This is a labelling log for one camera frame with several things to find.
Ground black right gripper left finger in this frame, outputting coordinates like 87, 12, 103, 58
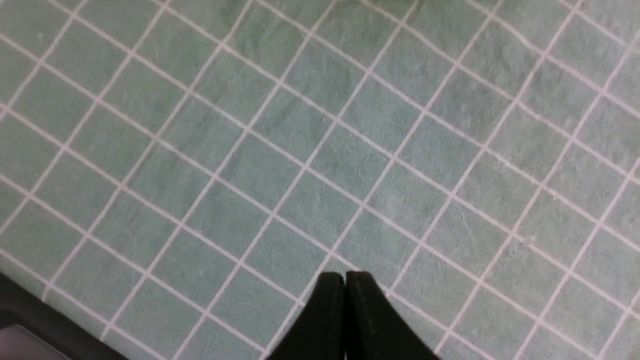
268, 272, 345, 360

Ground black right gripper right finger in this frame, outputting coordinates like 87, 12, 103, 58
345, 271, 439, 360

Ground green checkered tablecloth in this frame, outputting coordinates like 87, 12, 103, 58
0, 0, 640, 360

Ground black table edge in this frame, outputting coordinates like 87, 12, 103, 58
0, 275, 126, 360

